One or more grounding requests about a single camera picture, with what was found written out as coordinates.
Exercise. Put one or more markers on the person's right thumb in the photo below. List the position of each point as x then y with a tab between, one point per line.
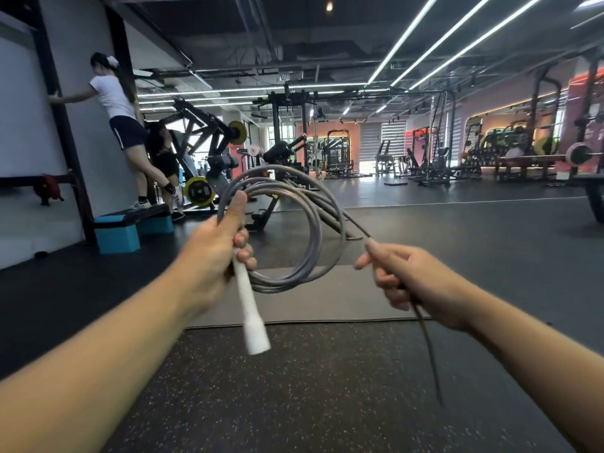
391	252

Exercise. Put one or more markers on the person's right forearm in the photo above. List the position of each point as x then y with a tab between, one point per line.
542	367

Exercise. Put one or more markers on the red item on black bar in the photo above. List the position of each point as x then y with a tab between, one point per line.
51	188

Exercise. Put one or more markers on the black power rack orange wall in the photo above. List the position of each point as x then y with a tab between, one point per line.
339	153

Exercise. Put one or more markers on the long ceiling light strip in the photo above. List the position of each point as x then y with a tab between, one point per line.
479	41
405	37
443	40

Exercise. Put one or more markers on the black rack with red frame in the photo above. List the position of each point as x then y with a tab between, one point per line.
587	108

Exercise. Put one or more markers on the black wall pillar frame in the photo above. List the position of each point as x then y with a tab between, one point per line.
61	117

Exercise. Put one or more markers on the large black tyre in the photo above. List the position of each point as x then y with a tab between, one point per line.
597	202

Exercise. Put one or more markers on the black leg press machine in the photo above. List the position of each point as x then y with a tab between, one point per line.
203	136

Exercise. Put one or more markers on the barbell with white plate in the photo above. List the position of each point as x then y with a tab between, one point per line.
579	154

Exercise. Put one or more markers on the person's left hand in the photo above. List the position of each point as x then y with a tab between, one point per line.
207	264

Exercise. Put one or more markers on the black adjustable bench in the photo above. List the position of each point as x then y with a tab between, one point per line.
384	160

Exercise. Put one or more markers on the black squat rack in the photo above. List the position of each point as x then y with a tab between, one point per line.
436	141

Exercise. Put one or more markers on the large yellow weight plate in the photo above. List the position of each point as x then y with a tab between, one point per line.
199	191

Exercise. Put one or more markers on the person's left middle finger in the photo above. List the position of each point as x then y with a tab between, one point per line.
249	264

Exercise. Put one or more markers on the dumbbell rack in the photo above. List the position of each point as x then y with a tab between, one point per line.
486	150

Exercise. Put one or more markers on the blue step platform black top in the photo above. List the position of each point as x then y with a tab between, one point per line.
118	233

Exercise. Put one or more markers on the grey exercise floor mat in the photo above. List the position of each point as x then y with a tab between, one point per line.
330	297

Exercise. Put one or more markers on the person's right hand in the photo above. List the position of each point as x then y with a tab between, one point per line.
424	287

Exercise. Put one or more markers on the person's left forearm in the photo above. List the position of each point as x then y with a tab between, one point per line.
89	372

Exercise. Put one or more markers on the person's left thumb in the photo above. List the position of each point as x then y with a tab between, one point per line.
235	212

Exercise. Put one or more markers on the small yellow weight plate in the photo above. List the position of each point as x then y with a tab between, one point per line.
238	132

